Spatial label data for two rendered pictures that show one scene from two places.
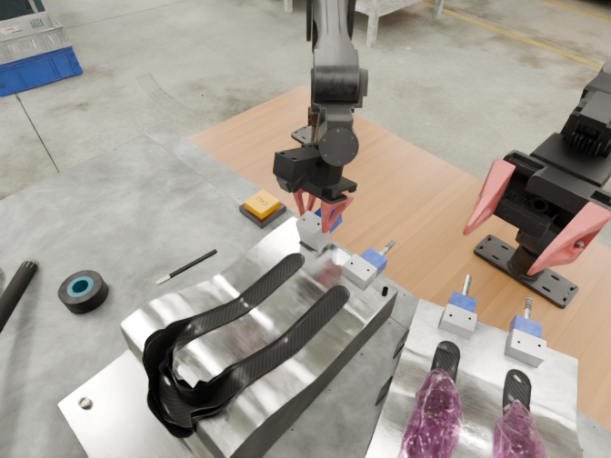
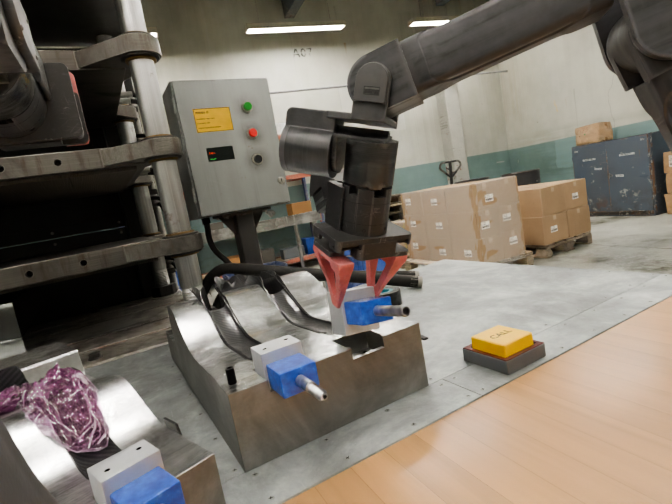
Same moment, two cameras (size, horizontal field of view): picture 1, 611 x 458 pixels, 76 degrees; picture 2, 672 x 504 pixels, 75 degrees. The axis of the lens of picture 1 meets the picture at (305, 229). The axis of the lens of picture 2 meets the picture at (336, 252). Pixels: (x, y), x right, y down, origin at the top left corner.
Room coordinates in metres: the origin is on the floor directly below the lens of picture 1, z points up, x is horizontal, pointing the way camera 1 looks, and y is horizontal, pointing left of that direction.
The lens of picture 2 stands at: (0.65, -0.53, 1.08)
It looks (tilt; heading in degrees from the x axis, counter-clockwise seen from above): 8 degrees down; 108
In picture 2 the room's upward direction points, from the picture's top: 10 degrees counter-clockwise
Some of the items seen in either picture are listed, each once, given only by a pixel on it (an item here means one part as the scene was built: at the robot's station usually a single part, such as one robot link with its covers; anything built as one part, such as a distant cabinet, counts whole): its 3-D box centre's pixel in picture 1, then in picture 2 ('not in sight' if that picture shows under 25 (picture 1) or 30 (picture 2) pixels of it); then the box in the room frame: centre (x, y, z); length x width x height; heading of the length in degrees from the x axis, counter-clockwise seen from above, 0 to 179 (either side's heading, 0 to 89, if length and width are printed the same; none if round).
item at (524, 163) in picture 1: (555, 186); (0, 96); (0.30, -0.26, 1.20); 0.10 x 0.07 x 0.07; 43
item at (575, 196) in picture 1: (541, 233); not in sight; (0.24, -0.22, 1.20); 0.09 x 0.07 x 0.07; 133
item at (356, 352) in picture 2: (315, 249); (360, 351); (0.49, -0.02, 0.87); 0.05 x 0.05 x 0.04; 46
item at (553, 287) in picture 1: (530, 258); not in sight; (0.49, -0.46, 0.84); 0.20 x 0.07 x 0.08; 43
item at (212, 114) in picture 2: not in sight; (260, 310); (-0.07, 0.74, 0.74); 0.31 x 0.22 x 1.47; 46
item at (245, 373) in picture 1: (250, 327); (257, 306); (0.30, 0.09, 0.92); 0.35 x 0.16 x 0.09; 136
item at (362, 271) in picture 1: (374, 260); (296, 377); (0.45, -0.13, 0.89); 0.13 x 0.05 x 0.05; 137
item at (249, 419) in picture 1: (242, 344); (265, 331); (0.29, 0.10, 0.87); 0.50 x 0.26 x 0.14; 136
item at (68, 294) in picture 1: (84, 291); (384, 298); (0.43, 0.43, 0.82); 0.08 x 0.08 x 0.04
